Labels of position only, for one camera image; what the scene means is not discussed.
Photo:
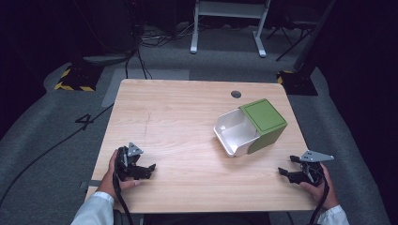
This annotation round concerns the white plastic drawer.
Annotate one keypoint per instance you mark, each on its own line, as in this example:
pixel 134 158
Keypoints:
pixel 236 134

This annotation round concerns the grey round table grommet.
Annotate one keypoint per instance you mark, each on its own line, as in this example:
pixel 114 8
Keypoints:
pixel 236 94

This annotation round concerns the black yellow striped stand base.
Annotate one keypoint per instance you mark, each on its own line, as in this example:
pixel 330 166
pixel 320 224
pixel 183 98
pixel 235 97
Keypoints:
pixel 298 84
pixel 78 79

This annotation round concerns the white metal desk frame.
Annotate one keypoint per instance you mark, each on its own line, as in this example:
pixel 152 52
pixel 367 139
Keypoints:
pixel 230 9

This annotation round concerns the green drawer case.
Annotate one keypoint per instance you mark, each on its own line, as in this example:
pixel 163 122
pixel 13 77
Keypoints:
pixel 266 120

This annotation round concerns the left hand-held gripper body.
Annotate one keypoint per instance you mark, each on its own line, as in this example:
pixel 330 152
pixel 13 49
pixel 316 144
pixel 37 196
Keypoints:
pixel 126 161

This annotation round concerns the person's dark lap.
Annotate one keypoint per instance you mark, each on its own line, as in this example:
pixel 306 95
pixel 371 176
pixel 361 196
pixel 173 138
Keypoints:
pixel 206 219

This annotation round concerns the slanted black stand pole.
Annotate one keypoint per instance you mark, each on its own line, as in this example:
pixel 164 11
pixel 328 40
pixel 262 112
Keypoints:
pixel 313 40

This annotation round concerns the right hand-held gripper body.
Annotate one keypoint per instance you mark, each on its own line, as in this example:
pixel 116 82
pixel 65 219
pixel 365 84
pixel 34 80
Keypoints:
pixel 314 172

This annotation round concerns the person's left hand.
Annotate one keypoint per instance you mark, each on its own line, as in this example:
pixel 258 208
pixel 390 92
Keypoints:
pixel 109 181

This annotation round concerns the black folding tripod stand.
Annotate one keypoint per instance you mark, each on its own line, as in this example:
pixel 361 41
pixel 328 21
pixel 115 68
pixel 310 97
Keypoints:
pixel 292 31

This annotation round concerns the dark equipment on stand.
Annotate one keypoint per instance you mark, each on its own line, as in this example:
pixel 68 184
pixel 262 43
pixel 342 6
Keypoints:
pixel 106 28

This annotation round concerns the person's right hand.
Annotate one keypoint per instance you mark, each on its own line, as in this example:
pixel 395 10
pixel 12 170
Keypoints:
pixel 327 193

